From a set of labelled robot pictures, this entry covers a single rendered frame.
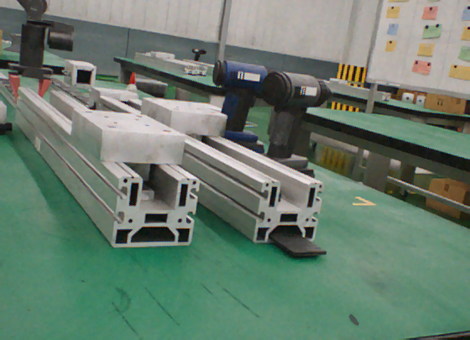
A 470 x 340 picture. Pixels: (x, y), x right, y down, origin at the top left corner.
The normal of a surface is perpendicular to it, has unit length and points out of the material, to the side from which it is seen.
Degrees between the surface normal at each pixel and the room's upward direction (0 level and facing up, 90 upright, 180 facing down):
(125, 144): 90
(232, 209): 90
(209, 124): 90
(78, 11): 90
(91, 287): 0
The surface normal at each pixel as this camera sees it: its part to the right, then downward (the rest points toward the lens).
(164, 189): -0.87, -0.04
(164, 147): 0.47, 0.25
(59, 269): 0.15, -0.97
